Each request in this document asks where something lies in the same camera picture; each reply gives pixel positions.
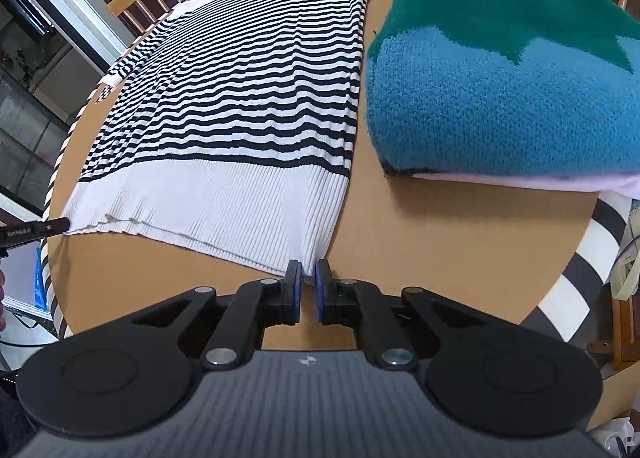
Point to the beige tote bag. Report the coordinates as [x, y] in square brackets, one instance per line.
[627, 268]

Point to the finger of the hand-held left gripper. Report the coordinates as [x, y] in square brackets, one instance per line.
[35, 229]

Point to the pink cloth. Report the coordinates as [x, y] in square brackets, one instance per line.
[550, 184]

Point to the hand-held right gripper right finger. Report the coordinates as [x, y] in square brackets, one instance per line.
[321, 297]

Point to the black white striped sweater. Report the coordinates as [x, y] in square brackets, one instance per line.
[225, 88]

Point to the blue green knit sweater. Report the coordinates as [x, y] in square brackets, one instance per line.
[500, 88]

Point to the blue white paper box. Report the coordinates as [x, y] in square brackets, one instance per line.
[30, 278]

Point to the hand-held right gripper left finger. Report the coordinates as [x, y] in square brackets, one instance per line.
[296, 295]

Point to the white plastic bag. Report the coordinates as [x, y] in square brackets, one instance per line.
[617, 438]

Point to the black white checkerboard marker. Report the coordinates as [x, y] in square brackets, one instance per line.
[104, 91]

